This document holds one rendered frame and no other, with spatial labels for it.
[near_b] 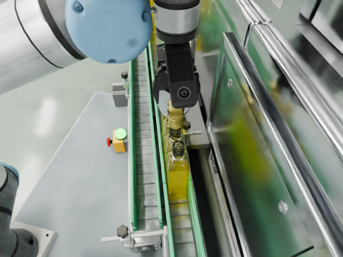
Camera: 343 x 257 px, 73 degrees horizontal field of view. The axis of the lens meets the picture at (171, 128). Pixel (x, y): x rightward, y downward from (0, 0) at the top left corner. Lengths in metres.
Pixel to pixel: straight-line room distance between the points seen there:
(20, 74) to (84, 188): 0.74
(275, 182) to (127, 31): 0.30
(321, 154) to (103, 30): 0.26
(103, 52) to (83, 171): 0.82
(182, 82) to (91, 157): 0.71
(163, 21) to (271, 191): 0.32
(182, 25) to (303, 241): 0.35
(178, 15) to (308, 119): 0.23
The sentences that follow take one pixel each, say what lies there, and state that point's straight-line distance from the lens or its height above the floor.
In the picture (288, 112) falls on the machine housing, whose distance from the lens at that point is 0.35.
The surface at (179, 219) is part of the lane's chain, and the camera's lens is 0.74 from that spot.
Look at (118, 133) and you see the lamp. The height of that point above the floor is 0.85.
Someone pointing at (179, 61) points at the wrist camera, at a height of 1.35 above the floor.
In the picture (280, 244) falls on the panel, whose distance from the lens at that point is 0.44.
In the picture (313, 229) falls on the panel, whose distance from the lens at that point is 0.34.
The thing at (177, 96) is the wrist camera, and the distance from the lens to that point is 0.39.
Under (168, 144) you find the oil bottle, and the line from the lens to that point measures 0.61.
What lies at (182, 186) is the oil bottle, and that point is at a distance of 0.68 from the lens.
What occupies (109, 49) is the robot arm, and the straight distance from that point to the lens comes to 0.23.
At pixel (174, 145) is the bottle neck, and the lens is 0.55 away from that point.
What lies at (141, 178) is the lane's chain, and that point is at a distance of 0.80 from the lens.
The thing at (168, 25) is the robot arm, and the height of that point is 1.41.
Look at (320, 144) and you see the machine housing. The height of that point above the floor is 1.38.
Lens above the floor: 1.59
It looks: 51 degrees down
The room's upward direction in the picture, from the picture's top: straight up
